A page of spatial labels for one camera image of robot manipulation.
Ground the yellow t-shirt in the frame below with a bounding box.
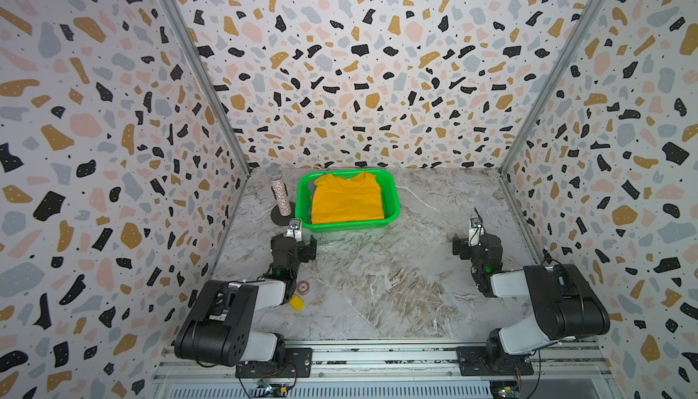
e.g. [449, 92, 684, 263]
[310, 172, 385, 224]

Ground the green plastic basket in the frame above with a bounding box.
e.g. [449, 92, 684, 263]
[296, 168, 401, 234]

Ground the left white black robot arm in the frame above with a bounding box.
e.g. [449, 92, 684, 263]
[174, 235, 317, 376]

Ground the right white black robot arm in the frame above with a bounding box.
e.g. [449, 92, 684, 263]
[452, 231, 611, 375]

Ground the small round tape roll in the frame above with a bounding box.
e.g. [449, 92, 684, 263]
[296, 281, 310, 296]

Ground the yellow block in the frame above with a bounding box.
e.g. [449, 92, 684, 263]
[288, 295, 305, 313]

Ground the sprinkle-filled clear bottle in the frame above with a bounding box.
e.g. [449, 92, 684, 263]
[265, 164, 296, 226]

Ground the left circuit board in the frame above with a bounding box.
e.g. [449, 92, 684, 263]
[256, 379, 292, 398]

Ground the circuit board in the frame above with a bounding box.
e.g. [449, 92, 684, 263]
[256, 379, 292, 398]
[490, 381, 521, 399]

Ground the right circuit board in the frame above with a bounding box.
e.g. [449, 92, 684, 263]
[490, 381, 521, 399]

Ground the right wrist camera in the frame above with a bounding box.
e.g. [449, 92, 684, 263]
[468, 217, 485, 246]

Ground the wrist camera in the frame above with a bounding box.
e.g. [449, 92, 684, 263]
[285, 218, 303, 242]
[468, 217, 485, 246]

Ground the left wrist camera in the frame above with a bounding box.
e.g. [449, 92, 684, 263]
[285, 218, 303, 242]

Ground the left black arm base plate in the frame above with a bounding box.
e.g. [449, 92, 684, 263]
[236, 347, 314, 379]

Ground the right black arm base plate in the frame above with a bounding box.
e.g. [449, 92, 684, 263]
[456, 346, 534, 376]

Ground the aluminium rail frame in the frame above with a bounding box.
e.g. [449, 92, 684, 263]
[154, 339, 622, 398]

